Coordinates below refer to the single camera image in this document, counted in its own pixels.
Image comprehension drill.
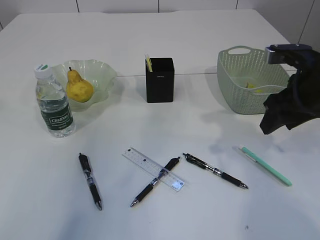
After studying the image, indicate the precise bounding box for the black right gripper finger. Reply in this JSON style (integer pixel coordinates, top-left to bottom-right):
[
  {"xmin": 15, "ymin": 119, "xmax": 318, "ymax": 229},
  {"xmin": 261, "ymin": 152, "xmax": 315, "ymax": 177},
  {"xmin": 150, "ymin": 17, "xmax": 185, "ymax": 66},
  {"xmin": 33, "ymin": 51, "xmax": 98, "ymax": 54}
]
[{"xmin": 259, "ymin": 109, "xmax": 286, "ymax": 135}]

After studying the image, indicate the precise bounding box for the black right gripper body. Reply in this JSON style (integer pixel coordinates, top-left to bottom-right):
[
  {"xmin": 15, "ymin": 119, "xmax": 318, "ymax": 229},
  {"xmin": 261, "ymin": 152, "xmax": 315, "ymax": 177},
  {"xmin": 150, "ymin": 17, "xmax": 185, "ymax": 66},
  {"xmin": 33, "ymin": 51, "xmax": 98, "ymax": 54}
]
[{"xmin": 263, "ymin": 50, "xmax": 320, "ymax": 130}]

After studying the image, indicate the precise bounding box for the yellow white waste paper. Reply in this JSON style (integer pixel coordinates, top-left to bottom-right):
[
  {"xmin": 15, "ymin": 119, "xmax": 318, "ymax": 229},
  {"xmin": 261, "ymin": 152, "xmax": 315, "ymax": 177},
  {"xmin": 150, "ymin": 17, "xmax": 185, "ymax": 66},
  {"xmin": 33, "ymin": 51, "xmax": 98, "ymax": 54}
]
[{"xmin": 244, "ymin": 81, "xmax": 266, "ymax": 95}]

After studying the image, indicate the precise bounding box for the mint green pen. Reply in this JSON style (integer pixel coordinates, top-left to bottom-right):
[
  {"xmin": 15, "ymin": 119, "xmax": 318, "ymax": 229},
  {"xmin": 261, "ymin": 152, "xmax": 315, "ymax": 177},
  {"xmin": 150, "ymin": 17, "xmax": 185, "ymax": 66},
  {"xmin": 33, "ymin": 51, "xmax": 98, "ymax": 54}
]
[{"xmin": 238, "ymin": 146, "xmax": 293, "ymax": 187}]

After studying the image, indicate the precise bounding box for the black pen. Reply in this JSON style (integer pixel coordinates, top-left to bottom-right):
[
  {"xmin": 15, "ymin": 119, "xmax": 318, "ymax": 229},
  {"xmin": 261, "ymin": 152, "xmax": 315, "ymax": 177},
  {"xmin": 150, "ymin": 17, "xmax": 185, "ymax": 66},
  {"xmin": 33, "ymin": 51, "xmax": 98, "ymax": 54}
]
[
  {"xmin": 182, "ymin": 153, "xmax": 249, "ymax": 189},
  {"xmin": 78, "ymin": 153, "xmax": 103, "ymax": 211},
  {"xmin": 130, "ymin": 156, "xmax": 180, "ymax": 208}
]

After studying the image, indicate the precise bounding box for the yellow-green utility knife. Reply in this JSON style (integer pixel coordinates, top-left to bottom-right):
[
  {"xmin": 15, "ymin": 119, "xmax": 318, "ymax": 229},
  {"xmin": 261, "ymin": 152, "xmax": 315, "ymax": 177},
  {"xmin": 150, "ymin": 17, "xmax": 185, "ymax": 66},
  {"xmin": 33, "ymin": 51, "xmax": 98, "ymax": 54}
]
[{"xmin": 144, "ymin": 54, "xmax": 153, "ymax": 73}]

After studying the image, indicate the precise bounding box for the clear plastic ruler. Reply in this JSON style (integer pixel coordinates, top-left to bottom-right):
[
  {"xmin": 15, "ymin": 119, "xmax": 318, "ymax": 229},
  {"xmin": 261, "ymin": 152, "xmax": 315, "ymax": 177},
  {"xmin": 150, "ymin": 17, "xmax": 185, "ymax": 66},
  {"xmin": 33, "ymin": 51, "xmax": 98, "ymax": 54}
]
[{"xmin": 122, "ymin": 147, "xmax": 185, "ymax": 192}]

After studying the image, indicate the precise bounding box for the yellow pear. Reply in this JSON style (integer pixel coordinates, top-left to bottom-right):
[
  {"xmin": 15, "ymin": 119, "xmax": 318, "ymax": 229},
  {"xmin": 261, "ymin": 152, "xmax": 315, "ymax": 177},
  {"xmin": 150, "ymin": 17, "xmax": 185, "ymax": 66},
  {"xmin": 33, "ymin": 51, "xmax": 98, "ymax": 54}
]
[{"xmin": 66, "ymin": 67, "xmax": 94, "ymax": 103}]

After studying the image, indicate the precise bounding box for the clear plastic water bottle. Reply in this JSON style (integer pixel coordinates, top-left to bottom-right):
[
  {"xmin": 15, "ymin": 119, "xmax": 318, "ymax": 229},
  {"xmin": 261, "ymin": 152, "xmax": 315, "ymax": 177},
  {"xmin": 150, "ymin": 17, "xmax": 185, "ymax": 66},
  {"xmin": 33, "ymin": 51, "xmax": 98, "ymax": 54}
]
[{"xmin": 34, "ymin": 63, "xmax": 76, "ymax": 138}]

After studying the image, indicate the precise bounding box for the green woven plastic basket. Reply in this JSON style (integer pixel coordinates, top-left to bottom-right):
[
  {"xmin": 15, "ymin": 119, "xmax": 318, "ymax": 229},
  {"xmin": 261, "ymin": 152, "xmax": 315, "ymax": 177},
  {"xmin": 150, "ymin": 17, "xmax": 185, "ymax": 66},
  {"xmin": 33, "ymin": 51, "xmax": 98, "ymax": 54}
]
[{"xmin": 217, "ymin": 45, "xmax": 290, "ymax": 115}]

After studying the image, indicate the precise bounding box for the black pen under ruler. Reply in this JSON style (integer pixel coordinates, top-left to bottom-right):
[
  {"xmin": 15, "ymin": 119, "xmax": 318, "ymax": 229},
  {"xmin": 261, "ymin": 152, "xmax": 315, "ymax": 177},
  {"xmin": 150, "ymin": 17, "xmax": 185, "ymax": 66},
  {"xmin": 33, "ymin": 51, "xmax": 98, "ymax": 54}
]
[{"xmin": 130, "ymin": 156, "xmax": 180, "ymax": 208}]

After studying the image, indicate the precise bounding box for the black square pen holder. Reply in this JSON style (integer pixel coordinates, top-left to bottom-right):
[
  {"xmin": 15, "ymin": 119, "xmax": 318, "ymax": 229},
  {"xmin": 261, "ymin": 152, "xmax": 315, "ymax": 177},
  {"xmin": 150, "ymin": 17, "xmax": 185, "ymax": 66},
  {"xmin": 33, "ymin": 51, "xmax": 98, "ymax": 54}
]
[{"xmin": 145, "ymin": 57, "xmax": 175, "ymax": 103}]

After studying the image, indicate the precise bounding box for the pale green glass plate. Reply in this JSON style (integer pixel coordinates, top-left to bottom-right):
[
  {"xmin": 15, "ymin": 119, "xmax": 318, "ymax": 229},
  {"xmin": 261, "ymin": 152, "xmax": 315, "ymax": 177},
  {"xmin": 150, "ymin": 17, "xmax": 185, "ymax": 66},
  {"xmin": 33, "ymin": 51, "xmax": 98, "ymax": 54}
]
[{"xmin": 52, "ymin": 59, "xmax": 117, "ymax": 112}]

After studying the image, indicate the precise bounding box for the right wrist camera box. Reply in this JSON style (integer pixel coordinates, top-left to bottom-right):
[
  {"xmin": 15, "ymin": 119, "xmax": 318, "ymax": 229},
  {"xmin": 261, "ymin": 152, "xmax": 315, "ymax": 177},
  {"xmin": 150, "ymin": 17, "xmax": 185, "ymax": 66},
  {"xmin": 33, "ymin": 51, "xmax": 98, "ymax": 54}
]
[{"xmin": 265, "ymin": 44, "xmax": 313, "ymax": 65}]

